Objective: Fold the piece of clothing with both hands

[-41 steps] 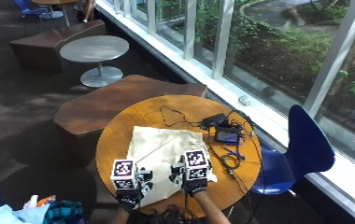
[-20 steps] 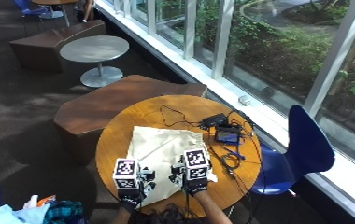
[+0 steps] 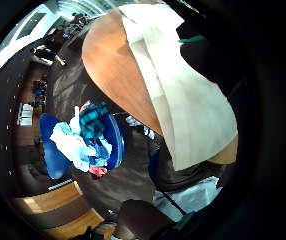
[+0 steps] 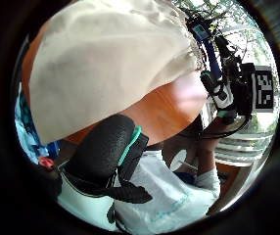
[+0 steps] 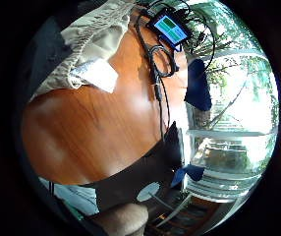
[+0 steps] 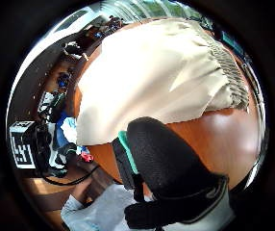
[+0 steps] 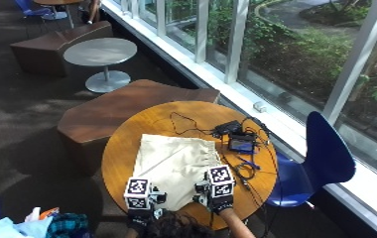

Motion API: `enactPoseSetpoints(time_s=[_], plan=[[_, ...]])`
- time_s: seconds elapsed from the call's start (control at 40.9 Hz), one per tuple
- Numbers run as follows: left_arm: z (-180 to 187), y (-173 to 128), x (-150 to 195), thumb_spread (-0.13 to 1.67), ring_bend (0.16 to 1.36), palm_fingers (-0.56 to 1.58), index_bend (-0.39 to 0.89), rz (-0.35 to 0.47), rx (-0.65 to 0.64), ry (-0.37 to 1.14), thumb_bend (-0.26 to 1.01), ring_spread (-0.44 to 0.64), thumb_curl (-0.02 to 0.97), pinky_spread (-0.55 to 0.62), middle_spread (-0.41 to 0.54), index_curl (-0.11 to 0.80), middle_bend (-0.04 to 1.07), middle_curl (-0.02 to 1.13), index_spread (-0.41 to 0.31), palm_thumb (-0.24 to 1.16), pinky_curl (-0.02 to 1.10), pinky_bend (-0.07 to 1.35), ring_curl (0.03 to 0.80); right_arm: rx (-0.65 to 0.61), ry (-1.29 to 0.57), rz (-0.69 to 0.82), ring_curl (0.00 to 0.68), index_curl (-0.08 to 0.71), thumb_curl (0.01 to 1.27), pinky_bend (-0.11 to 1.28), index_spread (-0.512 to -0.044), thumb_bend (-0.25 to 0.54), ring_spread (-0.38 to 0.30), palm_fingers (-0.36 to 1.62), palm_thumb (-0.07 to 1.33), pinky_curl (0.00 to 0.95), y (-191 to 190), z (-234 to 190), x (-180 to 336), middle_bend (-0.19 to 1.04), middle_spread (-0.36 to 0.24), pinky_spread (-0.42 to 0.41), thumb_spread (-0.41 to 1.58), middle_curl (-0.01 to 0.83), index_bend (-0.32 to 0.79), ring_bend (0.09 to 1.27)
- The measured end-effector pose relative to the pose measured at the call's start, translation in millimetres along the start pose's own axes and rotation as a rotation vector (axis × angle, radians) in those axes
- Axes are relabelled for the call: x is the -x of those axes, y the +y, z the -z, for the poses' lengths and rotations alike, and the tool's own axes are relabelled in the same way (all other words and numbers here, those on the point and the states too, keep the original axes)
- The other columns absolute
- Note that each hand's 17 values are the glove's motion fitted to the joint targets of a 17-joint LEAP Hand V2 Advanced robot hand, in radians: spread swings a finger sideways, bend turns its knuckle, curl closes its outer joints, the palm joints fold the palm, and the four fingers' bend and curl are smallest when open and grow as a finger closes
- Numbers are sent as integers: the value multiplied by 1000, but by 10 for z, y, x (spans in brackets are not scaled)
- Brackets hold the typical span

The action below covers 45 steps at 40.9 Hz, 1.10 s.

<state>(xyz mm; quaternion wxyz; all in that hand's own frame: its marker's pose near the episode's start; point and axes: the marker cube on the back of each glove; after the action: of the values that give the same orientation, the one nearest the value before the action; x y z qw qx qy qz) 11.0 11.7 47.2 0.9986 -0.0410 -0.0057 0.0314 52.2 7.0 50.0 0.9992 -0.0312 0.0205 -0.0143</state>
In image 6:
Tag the small red object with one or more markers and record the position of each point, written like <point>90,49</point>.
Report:
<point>87,157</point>

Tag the cream cloth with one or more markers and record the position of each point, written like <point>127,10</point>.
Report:
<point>150,77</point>

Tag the the person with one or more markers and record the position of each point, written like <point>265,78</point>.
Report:
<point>105,208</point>

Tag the blue and white cloth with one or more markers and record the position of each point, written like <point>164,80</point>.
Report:
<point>67,128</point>

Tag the white marker cube left glove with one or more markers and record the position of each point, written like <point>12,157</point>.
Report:
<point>22,144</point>

